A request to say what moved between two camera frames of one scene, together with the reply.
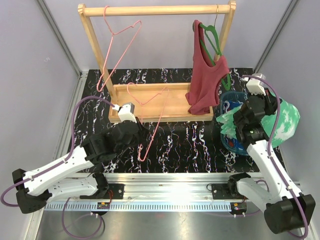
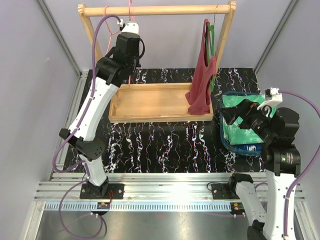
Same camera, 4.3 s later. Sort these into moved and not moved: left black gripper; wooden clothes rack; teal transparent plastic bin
Moved: left black gripper
Not moved: wooden clothes rack; teal transparent plastic bin
